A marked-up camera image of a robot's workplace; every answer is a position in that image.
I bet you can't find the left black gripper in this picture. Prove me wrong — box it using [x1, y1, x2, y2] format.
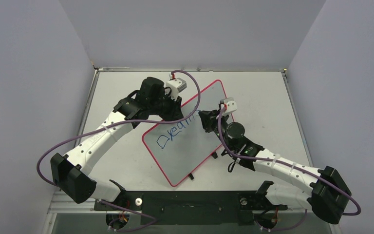
[149, 91, 183, 123]

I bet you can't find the pink-framed whiteboard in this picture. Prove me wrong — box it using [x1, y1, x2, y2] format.
[142, 79, 227, 187]

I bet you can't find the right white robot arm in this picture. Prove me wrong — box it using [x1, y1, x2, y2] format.
[198, 109, 354, 224]

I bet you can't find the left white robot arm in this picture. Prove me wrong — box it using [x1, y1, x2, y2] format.
[50, 77, 187, 210]

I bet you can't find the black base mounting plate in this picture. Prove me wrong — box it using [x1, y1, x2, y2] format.
[94, 191, 288, 225]

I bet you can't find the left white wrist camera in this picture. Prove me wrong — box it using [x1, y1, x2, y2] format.
[165, 73, 187, 100]

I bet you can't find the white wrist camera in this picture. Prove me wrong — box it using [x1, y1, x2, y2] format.
[165, 73, 187, 100]
[219, 97, 238, 117]

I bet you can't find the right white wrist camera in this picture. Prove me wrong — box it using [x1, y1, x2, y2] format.
[219, 97, 238, 117]

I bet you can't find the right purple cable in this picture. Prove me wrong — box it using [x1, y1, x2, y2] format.
[217, 106, 362, 233]

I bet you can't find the purple cable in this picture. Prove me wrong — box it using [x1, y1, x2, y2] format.
[36, 70, 202, 233]
[217, 106, 362, 233]

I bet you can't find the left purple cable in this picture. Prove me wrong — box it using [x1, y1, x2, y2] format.
[36, 70, 202, 233]

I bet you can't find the aluminium front rail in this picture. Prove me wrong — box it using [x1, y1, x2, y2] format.
[46, 190, 338, 215]

